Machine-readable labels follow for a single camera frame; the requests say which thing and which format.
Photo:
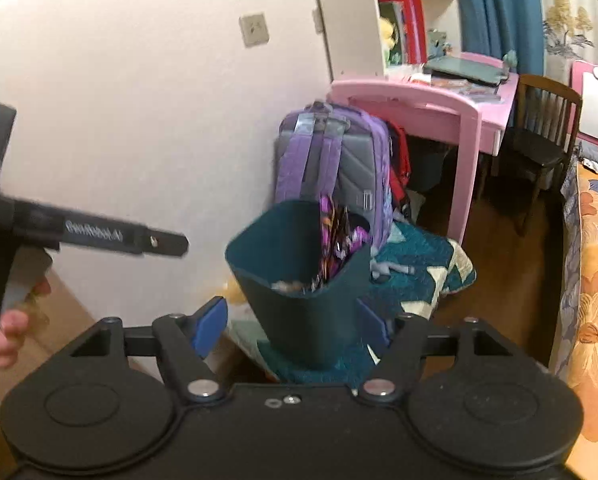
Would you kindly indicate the wall socket plate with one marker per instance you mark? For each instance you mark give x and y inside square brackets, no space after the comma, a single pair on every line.
[254,30]

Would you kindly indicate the teal patchwork quilt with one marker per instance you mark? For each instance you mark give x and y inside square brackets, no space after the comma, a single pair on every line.
[424,265]

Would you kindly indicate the yellow plush toy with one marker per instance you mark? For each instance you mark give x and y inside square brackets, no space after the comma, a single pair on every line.
[389,35]

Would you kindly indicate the orange floral blanket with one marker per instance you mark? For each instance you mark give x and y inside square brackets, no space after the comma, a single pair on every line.
[594,310]

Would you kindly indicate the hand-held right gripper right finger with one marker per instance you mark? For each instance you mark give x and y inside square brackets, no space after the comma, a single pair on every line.
[379,332]

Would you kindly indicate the dark wooden chair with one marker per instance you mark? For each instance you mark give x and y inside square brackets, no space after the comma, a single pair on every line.
[544,150]

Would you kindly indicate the small grey toy figure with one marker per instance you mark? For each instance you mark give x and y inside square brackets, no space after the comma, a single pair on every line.
[391,267]

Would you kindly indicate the red backpack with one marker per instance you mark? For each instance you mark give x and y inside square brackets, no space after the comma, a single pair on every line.
[401,160]

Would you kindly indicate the red books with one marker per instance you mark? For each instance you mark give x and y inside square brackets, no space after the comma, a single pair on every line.
[409,20]

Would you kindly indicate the purple foil snack wrapper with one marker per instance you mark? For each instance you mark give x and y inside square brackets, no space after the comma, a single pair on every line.
[336,245]

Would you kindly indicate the white bookshelf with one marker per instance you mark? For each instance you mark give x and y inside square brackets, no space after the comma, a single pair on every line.
[349,10]

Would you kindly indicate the small teal shelf figurine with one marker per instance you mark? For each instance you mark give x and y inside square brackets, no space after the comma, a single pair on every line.
[438,44]

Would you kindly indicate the dark teal laptop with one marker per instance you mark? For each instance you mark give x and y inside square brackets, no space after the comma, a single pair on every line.
[466,69]

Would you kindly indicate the dark teal trash bin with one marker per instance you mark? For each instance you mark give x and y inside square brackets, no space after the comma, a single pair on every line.
[299,325]

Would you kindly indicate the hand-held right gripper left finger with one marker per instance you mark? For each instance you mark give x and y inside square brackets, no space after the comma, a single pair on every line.
[209,330]

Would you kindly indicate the colourful books on desk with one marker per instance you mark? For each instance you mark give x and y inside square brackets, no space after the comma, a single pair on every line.
[459,87]

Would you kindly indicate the person's left hand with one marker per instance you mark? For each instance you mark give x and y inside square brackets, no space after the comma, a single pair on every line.
[4,340]

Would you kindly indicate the blue curtain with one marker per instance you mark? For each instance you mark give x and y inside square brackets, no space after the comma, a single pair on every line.
[499,10]

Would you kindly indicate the pink desk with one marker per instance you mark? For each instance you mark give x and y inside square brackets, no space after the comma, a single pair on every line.
[419,102]

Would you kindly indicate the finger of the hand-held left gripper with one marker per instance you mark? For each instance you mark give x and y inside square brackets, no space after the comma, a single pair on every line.
[109,232]

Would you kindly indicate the cardboard box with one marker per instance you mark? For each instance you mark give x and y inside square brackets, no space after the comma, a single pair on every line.
[54,320]

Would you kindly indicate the purple grey backpack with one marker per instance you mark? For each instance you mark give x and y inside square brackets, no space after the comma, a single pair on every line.
[349,155]

